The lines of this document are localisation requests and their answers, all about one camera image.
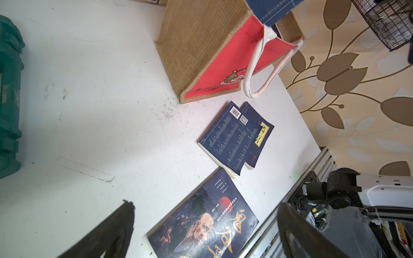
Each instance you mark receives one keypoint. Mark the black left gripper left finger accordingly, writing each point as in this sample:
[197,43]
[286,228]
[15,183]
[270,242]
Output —
[110,239]

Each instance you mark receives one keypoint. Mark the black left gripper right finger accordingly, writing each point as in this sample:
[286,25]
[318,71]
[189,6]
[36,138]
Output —
[302,240]

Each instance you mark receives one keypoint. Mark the navy book with yellow label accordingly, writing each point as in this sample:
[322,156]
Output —
[269,12]

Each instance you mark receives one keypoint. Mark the dark book large white characters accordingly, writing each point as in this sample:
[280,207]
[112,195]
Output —
[216,222]

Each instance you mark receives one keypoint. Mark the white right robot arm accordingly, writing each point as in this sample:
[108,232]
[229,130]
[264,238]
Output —
[379,197]

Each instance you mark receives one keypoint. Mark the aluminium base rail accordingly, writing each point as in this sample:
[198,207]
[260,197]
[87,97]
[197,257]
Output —
[268,241]

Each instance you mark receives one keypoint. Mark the green plastic tool case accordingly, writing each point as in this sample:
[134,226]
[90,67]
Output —
[12,45]

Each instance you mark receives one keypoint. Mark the red and burlap canvas bag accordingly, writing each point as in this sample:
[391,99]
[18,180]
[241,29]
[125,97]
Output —
[212,48]

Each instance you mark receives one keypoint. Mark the black wire basket right wall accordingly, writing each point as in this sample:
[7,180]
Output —
[390,20]

